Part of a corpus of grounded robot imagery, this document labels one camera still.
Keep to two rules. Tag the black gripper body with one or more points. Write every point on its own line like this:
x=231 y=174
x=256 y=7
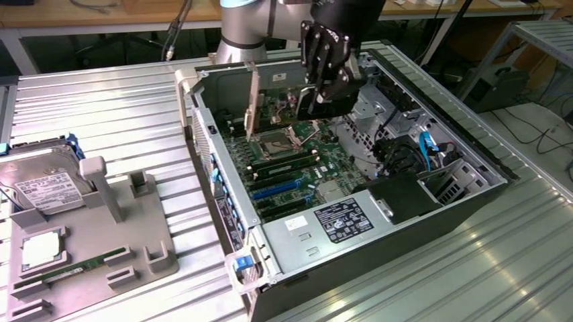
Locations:
x=348 y=16

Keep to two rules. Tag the graphics card with metal bracket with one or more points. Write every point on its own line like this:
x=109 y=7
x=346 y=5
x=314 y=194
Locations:
x=254 y=100

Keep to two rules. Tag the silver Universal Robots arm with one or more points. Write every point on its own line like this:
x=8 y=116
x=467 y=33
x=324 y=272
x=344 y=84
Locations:
x=255 y=30

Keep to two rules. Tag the perforated metal drive cage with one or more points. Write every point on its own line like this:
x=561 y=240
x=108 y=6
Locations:
x=364 y=117

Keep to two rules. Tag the metal socket cover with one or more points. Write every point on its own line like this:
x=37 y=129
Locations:
x=308 y=132

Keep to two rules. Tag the CPU socket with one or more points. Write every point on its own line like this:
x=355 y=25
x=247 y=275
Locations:
x=272 y=144

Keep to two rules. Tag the green motherboard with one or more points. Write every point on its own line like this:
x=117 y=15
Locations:
x=331 y=167

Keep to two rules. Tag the black RAM stick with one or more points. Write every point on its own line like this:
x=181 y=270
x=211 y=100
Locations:
x=286 y=166

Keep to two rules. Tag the black box on floor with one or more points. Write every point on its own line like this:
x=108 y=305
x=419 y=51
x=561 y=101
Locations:
x=497 y=90

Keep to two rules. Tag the silver chipset heatsink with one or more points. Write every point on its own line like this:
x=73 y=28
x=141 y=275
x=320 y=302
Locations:
x=332 y=192

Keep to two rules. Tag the blue expansion slot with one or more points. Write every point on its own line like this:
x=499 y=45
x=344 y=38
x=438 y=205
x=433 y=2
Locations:
x=275 y=189

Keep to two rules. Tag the black plastic shroud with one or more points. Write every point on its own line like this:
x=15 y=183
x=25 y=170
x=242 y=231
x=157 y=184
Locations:
x=398 y=199

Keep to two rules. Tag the metal disk bay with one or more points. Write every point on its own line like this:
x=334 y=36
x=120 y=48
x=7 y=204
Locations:
x=457 y=181

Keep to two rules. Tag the wooden desk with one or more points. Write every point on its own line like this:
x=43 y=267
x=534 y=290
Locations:
x=133 y=13

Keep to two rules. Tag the open black PC case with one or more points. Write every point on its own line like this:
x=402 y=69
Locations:
x=447 y=208

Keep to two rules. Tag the grey power supply unit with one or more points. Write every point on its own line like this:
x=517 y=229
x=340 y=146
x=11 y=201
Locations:
x=312 y=248

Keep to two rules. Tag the blue case latch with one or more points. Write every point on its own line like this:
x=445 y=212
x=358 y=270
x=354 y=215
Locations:
x=243 y=263

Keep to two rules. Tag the blue disk caddy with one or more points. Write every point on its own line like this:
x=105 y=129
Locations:
x=75 y=146

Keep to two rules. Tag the silver hard disk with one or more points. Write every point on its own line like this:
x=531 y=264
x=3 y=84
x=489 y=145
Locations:
x=40 y=181

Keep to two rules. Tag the grey parts rack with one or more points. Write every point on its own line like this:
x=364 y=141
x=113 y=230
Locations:
x=84 y=278

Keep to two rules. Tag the silver CPU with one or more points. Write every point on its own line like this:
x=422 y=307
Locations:
x=41 y=250

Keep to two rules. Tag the green RAM stick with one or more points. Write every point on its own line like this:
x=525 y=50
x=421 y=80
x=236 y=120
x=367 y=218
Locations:
x=67 y=270

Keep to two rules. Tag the grey metal frame table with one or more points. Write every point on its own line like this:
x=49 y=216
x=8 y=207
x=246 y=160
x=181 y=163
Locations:
x=537 y=37

